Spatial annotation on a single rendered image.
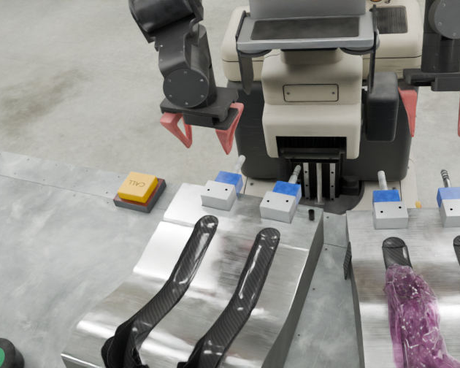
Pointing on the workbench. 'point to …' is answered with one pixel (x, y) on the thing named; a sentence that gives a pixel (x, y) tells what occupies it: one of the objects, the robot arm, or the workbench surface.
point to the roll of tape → (2, 354)
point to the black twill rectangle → (347, 260)
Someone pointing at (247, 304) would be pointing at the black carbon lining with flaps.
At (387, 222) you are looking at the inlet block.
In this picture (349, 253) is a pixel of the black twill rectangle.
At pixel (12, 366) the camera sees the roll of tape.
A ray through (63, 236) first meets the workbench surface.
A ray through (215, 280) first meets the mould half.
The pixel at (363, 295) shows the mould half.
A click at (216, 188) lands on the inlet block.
